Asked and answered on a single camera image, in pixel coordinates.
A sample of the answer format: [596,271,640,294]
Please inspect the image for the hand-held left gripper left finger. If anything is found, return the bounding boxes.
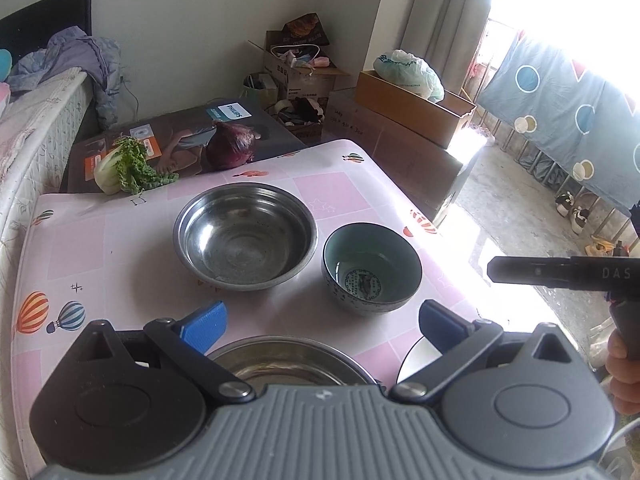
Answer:
[65,301,256,405]

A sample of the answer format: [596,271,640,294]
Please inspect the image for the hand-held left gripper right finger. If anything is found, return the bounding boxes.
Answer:
[392,300,583,403]

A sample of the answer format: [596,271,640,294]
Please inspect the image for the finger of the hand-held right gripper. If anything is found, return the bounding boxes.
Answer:
[487,256,573,288]

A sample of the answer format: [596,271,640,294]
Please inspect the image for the white printed plate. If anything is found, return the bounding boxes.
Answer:
[397,334,443,386]

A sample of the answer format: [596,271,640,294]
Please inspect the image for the teal ceramic bowl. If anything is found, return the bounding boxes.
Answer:
[321,223,423,317]

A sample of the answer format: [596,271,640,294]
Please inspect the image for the large steel basin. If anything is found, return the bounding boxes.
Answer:
[205,335,383,396]

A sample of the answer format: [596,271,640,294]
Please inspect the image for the small steel bowl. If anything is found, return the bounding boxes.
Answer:
[173,183,319,292]

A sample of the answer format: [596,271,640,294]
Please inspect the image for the person's right hand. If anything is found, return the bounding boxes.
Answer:
[606,332,640,415]

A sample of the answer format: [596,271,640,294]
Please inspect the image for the pink printed tablecloth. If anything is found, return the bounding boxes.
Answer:
[10,139,561,461]

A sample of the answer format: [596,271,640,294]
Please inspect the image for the large dark cardboard box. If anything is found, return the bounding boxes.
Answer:
[322,87,488,226]

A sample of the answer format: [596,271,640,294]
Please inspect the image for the leafy green cabbage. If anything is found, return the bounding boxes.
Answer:
[94,135,179,196]

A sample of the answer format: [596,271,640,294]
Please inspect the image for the dark red plastic bag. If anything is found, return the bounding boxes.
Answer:
[206,121,257,171]

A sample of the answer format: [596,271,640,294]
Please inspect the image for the blue circle-print bedsheet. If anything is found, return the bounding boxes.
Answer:
[475,30,640,216]

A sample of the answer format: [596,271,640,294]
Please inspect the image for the brown open cardboard box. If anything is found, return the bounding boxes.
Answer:
[355,70,477,149]

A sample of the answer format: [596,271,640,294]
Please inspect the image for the dark printed flat box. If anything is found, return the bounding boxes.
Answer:
[67,100,307,193]

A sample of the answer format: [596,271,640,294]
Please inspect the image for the white green plastic bag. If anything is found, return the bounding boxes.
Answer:
[372,50,445,102]

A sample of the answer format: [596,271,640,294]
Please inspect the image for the small paper bag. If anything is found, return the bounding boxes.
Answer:
[243,72,278,111]

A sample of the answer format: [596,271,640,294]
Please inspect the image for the white patterned mattress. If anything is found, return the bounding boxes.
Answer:
[0,67,98,480]

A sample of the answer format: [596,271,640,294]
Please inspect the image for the white printed cardboard box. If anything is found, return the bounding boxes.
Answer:
[247,30,351,106]

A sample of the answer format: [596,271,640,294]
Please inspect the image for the grey curtain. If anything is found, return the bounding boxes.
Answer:
[400,0,503,106]

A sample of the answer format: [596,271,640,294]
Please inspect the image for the purple crumpled clothes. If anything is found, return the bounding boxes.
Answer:
[10,27,123,126]

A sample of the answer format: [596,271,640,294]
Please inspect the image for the dark printed bag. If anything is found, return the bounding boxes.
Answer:
[282,12,331,48]

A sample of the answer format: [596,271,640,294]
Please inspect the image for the pink teal printed quilt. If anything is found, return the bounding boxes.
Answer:
[0,49,13,111]

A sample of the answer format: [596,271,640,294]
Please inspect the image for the black headboard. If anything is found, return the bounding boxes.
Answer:
[0,0,93,61]

